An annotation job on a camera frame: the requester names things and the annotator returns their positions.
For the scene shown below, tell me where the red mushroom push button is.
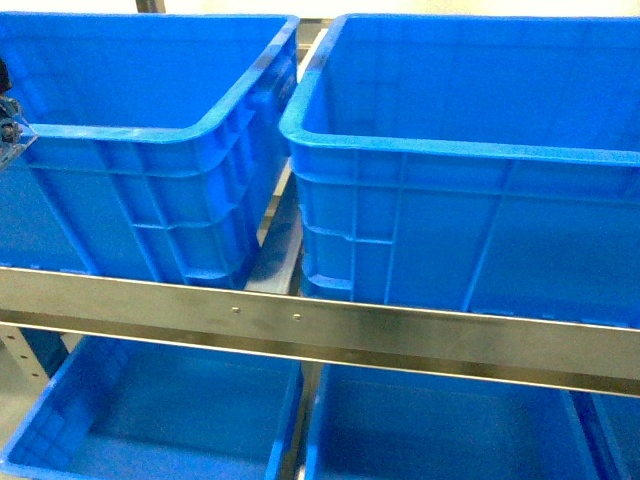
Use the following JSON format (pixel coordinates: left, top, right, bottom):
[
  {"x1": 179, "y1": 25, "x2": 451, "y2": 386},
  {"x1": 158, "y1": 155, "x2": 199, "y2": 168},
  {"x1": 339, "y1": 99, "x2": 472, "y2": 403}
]
[{"x1": 1, "y1": 60, "x2": 38, "y2": 170}]

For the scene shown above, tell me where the blue crate upper right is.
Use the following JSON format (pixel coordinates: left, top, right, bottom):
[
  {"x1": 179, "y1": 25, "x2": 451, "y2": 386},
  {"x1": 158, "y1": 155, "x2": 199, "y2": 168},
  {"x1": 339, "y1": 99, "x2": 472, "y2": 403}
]
[{"x1": 280, "y1": 14, "x2": 639, "y2": 328}]

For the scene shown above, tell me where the blue crate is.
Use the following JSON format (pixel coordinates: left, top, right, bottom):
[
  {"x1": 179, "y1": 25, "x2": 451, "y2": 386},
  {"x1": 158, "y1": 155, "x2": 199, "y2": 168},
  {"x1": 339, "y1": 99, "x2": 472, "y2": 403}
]
[
  {"x1": 304, "y1": 365, "x2": 598, "y2": 479},
  {"x1": 1, "y1": 337, "x2": 303, "y2": 479},
  {"x1": 1, "y1": 12, "x2": 299, "y2": 289},
  {"x1": 571, "y1": 392, "x2": 639, "y2": 480},
  {"x1": 280, "y1": 14, "x2": 639, "y2": 328}
]

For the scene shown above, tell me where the blue crate lower right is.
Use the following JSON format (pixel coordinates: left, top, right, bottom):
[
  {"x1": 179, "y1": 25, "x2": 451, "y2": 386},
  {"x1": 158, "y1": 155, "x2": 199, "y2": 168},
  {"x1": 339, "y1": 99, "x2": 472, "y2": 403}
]
[{"x1": 304, "y1": 365, "x2": 598, "y2": 479}]

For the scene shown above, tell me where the blue crate upper left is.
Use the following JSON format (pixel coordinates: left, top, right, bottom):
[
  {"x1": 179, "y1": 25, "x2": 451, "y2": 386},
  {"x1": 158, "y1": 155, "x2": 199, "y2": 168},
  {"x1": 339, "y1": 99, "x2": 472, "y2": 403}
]
[{"x1": 1, "y1": 12, "x2": 299, "y2": 289}]

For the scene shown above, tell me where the blue crate lower left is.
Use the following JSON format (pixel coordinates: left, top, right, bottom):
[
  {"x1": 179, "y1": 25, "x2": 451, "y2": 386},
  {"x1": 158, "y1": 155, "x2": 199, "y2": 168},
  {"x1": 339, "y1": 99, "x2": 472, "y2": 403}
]
[{"x1": 1, "y1": 337, "x2": 303, "y2": 479}]

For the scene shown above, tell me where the blue crate far right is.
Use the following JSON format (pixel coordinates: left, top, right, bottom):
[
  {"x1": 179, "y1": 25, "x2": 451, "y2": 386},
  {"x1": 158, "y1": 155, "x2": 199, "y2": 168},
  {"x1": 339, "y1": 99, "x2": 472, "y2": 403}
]
[{"x1": 571, "y1": 392, "x2": 639, "y2": 480}]

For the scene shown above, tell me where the metal shelf rail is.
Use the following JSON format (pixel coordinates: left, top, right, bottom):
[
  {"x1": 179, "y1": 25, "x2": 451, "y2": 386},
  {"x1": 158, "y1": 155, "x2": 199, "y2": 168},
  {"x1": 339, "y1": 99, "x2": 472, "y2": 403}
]
[{"x1": 1, "y1": 268, "x2": 639, "y2": 396}]

